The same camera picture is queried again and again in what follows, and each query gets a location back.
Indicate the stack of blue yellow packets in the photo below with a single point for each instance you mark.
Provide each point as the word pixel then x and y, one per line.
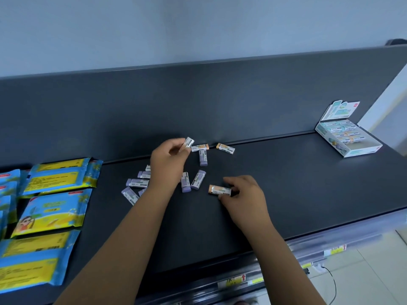
pixel 51 212

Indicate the dark grey shelf back panel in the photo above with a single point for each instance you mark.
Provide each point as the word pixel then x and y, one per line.
pixel 190 104

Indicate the eraser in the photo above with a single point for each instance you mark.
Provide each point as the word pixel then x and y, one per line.
pixel 219 189
pixel 187 144

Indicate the pile of small erasers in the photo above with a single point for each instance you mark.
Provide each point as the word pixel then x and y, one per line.
pixel 197 180

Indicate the shelf front price rail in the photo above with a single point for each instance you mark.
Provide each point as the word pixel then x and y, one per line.
pixel 349 231

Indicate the green yellow shelf label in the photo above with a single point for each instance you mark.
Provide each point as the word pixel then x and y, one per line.
pixel 232 281

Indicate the person's right hand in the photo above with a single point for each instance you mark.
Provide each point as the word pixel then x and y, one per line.
pixel 251 209

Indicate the white box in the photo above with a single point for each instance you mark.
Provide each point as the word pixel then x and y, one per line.
pixel 359 149

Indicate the shelf label with red arrow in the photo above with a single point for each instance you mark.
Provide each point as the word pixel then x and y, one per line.
pixel 334 250

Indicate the person's left forearm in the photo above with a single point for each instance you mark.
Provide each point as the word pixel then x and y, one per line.
pixel 117 247

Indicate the person's right forearm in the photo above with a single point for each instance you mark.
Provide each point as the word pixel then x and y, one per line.
pixel 286 270

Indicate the person's left hand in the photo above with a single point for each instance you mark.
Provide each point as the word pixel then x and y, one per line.
pixel 165 168

